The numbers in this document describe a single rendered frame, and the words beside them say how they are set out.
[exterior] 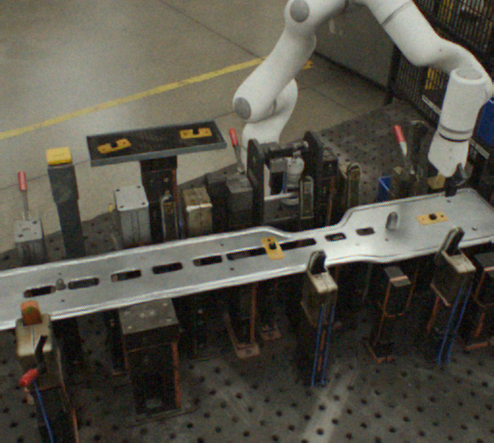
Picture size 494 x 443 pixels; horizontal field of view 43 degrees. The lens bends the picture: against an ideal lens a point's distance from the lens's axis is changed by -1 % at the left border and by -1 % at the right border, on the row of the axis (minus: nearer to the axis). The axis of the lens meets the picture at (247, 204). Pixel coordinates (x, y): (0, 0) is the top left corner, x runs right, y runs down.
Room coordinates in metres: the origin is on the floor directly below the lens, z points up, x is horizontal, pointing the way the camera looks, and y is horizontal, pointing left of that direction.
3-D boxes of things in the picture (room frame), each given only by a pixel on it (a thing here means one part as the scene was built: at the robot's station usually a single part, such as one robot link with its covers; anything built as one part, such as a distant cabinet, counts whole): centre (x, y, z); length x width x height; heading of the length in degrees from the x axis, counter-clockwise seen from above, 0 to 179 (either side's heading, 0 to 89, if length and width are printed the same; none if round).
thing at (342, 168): (1.50, -0.28, 0.88); 0.11 x 0.09 x 0.37; 18
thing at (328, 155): (1.50, -0.21, 0.91); 0.07 x 0.05 x 0.42; 18
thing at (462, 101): (1.38, -0.51, 1.37); 0.09 x 0.08 x 0.13; 139
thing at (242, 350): (1.20, 0.01, 0.84); 0.17 x 0.06 x 0.29; 18
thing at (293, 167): (1.46, -0.10, 0.94); 0.18 x 0.13 x 0.49; 108
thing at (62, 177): (1.39, 0.50, 0.92); 0.08 x 0.08 x 0.44; 18
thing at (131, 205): (1.28, 0.30, 0.90); 0.13 x 0.10 x 0.41; 18
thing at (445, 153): (1.38, -0.51, 1.23); 0.10 x 0.07 x 0.11; 18
